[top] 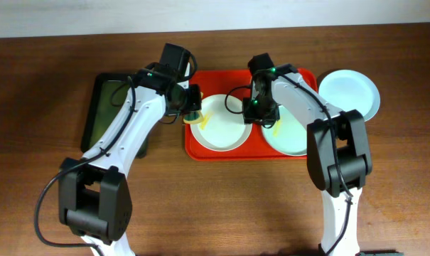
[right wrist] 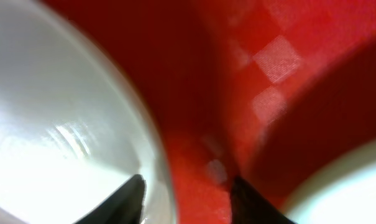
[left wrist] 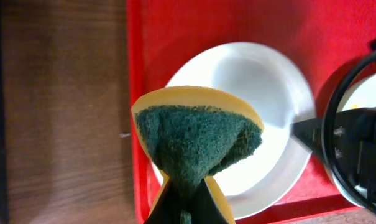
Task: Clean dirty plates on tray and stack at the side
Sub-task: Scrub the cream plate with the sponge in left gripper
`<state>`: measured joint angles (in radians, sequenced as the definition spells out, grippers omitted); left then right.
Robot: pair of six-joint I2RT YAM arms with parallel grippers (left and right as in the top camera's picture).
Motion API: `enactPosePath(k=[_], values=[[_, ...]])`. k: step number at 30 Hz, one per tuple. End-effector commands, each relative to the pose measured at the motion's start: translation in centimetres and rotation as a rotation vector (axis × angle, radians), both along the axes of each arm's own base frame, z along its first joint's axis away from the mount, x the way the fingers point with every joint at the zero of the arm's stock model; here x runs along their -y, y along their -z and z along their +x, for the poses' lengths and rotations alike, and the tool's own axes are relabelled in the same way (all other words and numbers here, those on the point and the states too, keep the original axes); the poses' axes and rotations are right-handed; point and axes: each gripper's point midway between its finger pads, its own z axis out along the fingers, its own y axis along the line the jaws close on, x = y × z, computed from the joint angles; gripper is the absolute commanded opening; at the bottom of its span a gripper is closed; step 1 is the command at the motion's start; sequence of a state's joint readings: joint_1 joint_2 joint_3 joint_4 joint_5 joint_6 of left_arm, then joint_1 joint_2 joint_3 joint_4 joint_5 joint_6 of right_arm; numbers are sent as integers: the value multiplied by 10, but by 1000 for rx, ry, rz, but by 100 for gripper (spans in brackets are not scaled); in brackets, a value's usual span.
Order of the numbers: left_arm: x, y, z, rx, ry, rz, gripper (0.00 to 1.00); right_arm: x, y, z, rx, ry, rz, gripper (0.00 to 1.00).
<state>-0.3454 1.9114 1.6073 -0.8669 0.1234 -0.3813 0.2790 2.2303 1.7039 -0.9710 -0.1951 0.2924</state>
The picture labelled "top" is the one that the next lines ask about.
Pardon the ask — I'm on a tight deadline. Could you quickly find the yellow green scrub sponge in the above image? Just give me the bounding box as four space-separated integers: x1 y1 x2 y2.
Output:
183 110 204 124

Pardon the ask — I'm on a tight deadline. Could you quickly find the light green plate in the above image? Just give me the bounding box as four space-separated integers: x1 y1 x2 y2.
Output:
262 106 307 156

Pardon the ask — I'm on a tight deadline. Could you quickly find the cream white plate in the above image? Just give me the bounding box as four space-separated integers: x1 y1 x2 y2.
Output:
190 94 252 151

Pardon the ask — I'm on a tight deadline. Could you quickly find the light blue plate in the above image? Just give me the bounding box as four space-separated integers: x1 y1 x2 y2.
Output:
318 70 380 121

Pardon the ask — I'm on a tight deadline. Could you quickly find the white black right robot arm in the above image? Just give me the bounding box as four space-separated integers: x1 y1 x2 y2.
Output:
242 53 372 256

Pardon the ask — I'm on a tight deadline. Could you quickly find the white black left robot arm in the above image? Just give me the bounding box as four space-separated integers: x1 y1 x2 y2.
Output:
54 43 201 255

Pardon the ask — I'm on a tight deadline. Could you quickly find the red plastic tray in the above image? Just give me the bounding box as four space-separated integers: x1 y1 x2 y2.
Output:
185 70 306 161

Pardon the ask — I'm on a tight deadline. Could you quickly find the black soapy water tray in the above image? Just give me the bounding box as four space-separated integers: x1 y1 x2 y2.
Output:
80 73 129 152

